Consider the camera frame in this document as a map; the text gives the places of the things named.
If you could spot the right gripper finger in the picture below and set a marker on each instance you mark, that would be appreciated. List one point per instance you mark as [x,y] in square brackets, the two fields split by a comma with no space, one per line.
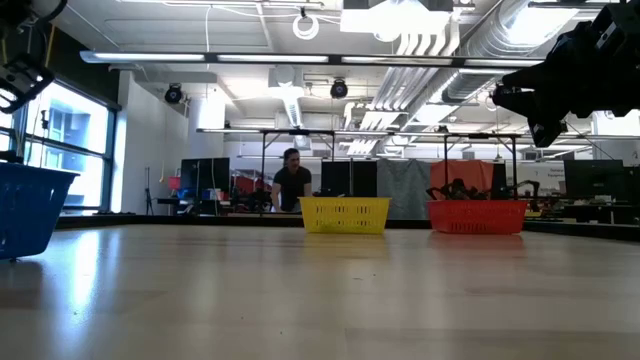
[532,77]
[542,120]

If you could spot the black plastic spider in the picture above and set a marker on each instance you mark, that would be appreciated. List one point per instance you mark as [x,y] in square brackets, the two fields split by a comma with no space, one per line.
[527,185]
[436,193]
[459,190]

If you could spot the blue plastic basket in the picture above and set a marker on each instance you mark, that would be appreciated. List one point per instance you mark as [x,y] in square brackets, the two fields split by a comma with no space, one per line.
[30,210]

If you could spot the black monitor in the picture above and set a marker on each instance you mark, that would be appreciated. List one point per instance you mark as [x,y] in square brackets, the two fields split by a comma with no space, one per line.
[205,175]
[592,177]

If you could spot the large window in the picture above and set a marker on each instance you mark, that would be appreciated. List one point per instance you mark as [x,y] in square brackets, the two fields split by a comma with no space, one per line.
[70,150]

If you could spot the orange cloth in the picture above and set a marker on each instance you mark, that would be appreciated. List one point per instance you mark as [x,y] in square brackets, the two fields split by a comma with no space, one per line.
[462,170]

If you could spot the red plastic basket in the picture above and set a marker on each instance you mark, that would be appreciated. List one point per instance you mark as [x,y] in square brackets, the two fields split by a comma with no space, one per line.
[477,217]

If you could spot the white ceiling fixture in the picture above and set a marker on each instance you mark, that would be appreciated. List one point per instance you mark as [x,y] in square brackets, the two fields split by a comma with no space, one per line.
[395,22]

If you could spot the black ceiling spotlight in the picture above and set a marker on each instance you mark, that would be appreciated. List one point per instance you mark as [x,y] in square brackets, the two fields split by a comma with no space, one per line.
[173,94]
[339,89]

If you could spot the grey curtain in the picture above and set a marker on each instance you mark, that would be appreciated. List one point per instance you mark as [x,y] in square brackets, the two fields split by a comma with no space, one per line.
[405,190]

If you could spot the thin black stand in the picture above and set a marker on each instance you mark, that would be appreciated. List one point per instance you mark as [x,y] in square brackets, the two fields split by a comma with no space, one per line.
[148,200]

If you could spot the small red box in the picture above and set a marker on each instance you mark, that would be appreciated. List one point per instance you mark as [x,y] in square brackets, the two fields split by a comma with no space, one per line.
[174,182]

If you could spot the black panel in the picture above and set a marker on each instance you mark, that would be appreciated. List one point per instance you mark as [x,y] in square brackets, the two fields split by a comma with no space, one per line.
[350,177]

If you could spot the yellow plastic basket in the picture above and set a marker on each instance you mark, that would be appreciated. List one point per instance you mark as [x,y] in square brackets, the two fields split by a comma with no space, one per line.
[345,215]

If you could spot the long LED light bar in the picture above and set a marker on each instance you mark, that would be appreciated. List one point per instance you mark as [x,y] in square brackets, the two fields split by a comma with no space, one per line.
[280,58]

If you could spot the person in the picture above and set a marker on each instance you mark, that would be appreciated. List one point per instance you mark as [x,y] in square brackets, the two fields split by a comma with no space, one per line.
[291,182]

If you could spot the black rig frame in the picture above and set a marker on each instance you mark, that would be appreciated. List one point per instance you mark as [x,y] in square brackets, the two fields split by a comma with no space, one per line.
[514,165]
[263,165]

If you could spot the silver ventilation duct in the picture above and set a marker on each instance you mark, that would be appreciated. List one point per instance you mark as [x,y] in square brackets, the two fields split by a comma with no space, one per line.
[492,40]

